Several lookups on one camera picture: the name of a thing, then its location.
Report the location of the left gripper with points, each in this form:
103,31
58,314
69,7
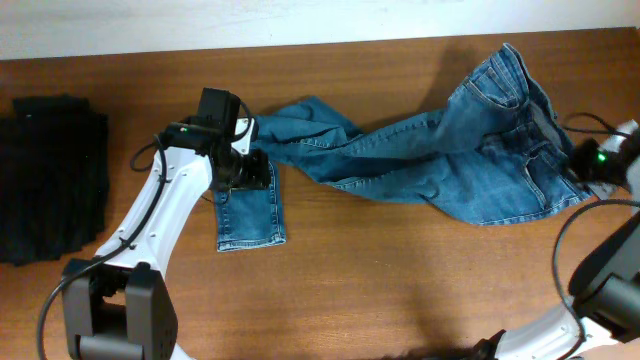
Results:
255,175

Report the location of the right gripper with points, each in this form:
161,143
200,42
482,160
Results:
588,151

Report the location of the blue denim jeans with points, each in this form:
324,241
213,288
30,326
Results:
494,155

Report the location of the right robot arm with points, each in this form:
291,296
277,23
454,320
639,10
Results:
600,305

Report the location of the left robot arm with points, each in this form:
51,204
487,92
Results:
117,305

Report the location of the black folded garment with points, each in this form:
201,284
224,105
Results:
54,178

